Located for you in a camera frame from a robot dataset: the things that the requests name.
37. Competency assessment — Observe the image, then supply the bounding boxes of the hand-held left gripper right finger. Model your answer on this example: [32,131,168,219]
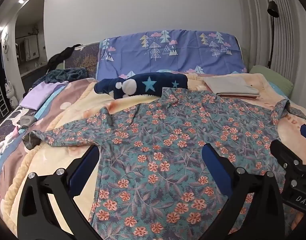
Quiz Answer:
[202,143,286,240]

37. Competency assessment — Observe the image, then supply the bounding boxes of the light blue quilt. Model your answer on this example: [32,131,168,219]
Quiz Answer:
[268,81,292,100]

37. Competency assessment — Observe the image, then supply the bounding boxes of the teal floral shirt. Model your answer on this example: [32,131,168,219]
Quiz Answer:
[22,87,306,240]

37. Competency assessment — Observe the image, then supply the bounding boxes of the dark printed headboard cover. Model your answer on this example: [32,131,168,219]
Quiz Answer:
[63,42,101,79]

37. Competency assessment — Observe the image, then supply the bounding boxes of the dark teal fuzzy blanket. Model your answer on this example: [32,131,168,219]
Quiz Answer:
[33,67,88,84]

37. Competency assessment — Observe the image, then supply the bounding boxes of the folded lilac cloth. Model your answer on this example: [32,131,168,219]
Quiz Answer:
[19,81,69,110]

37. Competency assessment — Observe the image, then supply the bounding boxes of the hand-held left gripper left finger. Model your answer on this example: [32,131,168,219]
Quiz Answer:
[17,145,103,240]

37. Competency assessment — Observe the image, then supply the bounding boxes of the folded beige garment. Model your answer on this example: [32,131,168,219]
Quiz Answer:
[203,76,260,97]

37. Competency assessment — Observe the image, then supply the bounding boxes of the blue tree-print pillow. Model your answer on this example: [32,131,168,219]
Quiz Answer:
[95,30,247,82]

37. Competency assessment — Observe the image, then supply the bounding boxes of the pastel striped bed sheet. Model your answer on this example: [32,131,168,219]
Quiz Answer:
[0,79,98,210]

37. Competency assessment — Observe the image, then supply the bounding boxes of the navy star fleece garment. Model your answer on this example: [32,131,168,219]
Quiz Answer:
[97,72,189,100]

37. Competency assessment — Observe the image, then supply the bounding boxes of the folded pink garment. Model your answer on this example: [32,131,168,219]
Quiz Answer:
[217,93,260,101]

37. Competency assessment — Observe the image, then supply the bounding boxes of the green pillow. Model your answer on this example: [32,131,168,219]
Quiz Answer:
[248,65,294,97]

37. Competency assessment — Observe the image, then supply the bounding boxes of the black garment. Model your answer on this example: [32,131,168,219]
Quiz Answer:
[46,44,83,74]

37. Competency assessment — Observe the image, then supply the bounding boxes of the white curtain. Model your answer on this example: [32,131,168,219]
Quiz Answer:
[237,0,306,98]

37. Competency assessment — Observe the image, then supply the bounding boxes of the cream printed fleece blanket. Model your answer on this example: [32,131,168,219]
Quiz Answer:
[3,72,306,240]

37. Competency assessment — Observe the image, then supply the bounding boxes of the white cat figure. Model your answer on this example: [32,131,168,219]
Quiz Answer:
[4,80,18,107]

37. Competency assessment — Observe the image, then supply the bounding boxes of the black floor lamp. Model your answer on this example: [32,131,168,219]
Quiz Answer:
[267,1,280,68]

